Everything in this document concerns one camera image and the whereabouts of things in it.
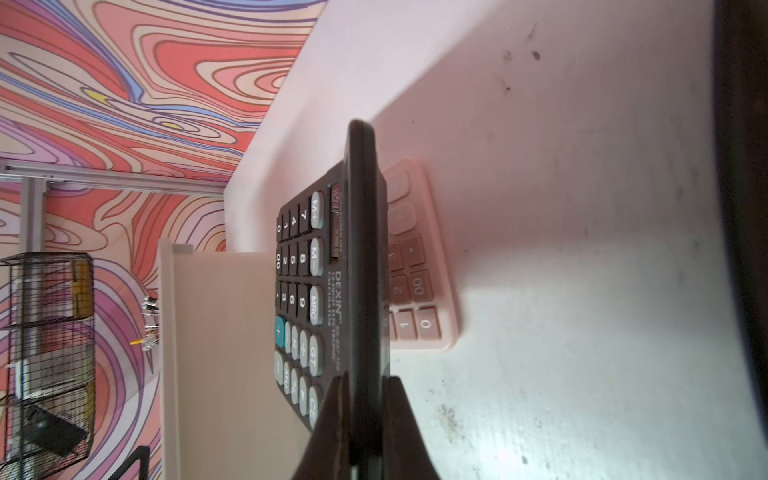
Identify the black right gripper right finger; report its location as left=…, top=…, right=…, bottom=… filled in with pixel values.
left=382, top=377, right=439, bottom=480

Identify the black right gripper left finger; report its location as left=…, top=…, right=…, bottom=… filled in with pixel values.
left=292, top=373, right=351, bottom=480

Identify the white plastic storage box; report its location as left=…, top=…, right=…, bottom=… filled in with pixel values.
left=156, top=240, right=309, bottom=479

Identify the black calculator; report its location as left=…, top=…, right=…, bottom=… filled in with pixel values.
left=274, top=119, right=387, bottom=479

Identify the clear pencil cup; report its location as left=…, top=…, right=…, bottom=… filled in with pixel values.
left=129, top=296, right=160, bottom=352

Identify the black wire basket left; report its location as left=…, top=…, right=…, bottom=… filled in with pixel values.
left=1, top=252, right=96, bottom=479

